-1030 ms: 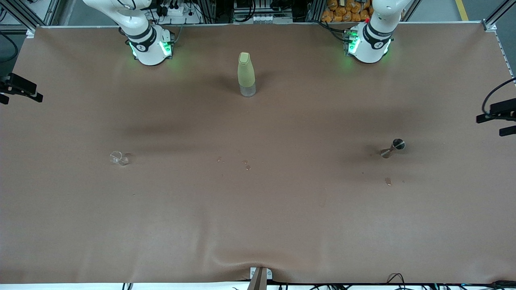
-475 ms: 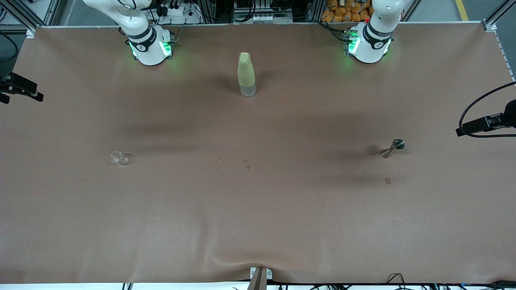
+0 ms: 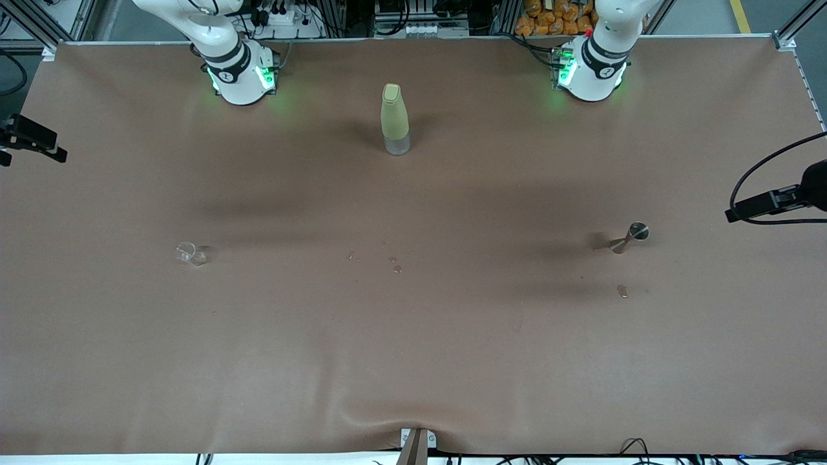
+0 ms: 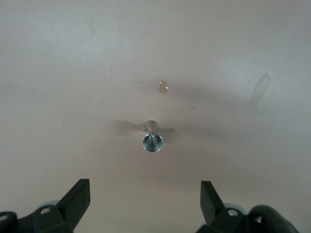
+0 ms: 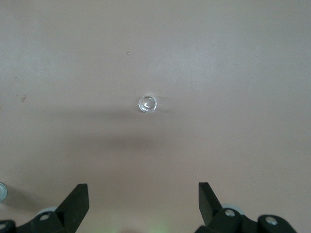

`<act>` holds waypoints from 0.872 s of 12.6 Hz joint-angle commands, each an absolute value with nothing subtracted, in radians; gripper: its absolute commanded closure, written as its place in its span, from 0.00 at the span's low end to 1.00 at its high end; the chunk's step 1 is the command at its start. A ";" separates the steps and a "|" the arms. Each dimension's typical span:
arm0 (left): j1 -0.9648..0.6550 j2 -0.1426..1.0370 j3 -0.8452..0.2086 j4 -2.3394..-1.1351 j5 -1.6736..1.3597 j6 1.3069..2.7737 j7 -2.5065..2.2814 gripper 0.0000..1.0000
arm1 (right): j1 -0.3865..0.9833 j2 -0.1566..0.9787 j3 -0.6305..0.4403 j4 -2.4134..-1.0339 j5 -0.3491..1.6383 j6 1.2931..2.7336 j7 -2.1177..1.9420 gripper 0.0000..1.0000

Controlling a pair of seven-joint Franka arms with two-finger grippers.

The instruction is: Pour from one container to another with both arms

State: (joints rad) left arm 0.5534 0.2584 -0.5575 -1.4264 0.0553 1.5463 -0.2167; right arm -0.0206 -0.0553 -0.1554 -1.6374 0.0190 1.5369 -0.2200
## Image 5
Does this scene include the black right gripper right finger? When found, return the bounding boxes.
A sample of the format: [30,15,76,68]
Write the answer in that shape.
[196,182,298,233]

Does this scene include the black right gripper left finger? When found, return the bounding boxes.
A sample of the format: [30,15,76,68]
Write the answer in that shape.
[0,183,89,233]

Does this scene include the clear glass measuring beaker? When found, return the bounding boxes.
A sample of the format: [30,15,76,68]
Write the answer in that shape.
[138,94,159,114]

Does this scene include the green sleeved glass shaker bottle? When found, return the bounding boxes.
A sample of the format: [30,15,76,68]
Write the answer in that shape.
[0,182,9,203]

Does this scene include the brown table mat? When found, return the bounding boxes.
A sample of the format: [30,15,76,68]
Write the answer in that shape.
[0,0,311,233]

